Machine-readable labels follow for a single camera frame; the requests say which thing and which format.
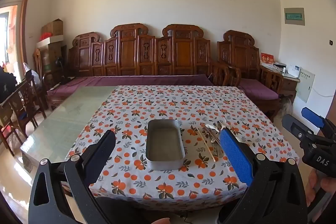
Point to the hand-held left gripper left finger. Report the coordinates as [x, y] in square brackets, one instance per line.
[101, 158]

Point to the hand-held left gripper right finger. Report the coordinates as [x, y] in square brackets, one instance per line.
[236, 155]

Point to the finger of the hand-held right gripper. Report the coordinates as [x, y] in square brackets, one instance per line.
[312, 114]
[294, 125]

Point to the metal tin box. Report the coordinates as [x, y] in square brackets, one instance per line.
[165, 140]

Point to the person's right hand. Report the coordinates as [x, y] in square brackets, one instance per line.
[329, 186]

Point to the person's left hand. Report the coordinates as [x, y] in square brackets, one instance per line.
[160, 221]

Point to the grey fluffy object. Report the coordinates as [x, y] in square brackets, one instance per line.
[286, 106]

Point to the wooden side table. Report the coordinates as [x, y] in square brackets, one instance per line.
[288, 85]

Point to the white telephone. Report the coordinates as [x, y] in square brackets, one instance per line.
[292, 71]

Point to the square purple seat cushion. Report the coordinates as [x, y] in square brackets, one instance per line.
[258, 88]

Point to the red gift box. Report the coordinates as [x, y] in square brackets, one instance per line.
[267, 60]

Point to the orange print tablecloth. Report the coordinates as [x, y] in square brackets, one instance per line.
[157, 103]

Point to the long purple sofa cushion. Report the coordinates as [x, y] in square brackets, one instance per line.
[131, 81]

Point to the carved wooden armchair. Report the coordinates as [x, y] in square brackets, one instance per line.
[241, 53]
[38, 64]

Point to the wooden dining chair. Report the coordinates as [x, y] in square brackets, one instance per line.
[25, 106]

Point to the black desk lamp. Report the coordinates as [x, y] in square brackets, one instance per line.
[61, 66]

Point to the long carved wooden sofa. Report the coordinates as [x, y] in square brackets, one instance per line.
[128, 53]

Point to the clear plastic bag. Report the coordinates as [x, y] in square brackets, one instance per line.
[30, 73]

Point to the stack of cardboard boxes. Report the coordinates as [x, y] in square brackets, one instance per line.
[52, 58]

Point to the black bag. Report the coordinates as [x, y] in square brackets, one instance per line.
[6, 85]

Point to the white lidded box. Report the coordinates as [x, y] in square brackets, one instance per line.
[51, 40]

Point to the red decoration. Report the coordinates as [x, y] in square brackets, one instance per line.
[45, 36]

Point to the brown cardboard box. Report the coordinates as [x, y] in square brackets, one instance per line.
[52, 27]

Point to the white wall distribution box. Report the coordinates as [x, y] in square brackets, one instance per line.
[305, 85]

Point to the green wall panel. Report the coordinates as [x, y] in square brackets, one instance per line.
[294, 16]

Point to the wooden window frame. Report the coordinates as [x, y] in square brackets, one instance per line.
[23, 16]

